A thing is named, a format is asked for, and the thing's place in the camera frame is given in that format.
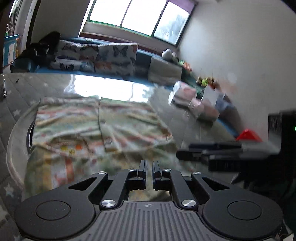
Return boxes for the patterned green child shirt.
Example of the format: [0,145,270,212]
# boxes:
[21,96,197,202]

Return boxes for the black clothes pile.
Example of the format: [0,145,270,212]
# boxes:
[10,31,61,73]

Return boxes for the red plastic object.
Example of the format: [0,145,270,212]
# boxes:
[236,129,262,142]

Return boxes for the pink tissue pack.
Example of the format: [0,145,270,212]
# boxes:
[168,81,197,108]

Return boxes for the orange green plush toys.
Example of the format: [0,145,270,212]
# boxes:
[178,60,220,90]

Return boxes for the grey cushion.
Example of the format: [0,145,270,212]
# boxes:
[147,56,182,85]

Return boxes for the white plush toy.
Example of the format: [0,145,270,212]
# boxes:
[162,49,180,63]

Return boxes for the butterfly pillow right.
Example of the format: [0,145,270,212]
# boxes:
[94,43,138,76]

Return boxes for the butterfly pillow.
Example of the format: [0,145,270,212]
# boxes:
[49,40,99,73]
[94,43,138,76]

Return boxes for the blue sofa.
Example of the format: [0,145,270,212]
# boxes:
[10,37,239,137]

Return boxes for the butterfly pillow left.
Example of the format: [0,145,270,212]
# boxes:
[49,40,99,73]

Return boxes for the blue white small cabinet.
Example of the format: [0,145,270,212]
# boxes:
[3,34,20,67]

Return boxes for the window with green frame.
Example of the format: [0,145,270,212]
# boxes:
[87,1,198,47]

